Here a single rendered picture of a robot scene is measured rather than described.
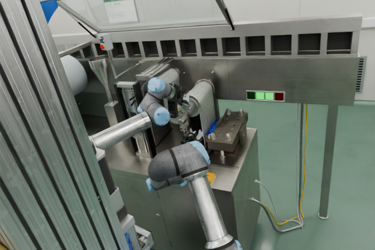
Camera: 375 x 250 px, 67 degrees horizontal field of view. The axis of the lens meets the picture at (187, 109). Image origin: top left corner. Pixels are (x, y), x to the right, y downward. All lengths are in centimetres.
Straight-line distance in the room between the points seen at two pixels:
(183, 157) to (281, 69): 95
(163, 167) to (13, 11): 74
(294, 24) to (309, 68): 27
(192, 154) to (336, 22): 107
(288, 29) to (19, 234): 155
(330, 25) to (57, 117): 145
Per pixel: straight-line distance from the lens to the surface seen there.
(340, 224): 274
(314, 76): 184
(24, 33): 67
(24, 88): 67
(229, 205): 172
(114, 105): 219
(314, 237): 260
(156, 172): 116
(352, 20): 175
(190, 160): 114
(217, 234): 117
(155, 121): 121
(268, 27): 178
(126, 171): 190
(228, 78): 193
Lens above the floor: 200
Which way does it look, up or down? 26 degrees down
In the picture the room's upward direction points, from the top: 10 degrees counter-clockwise
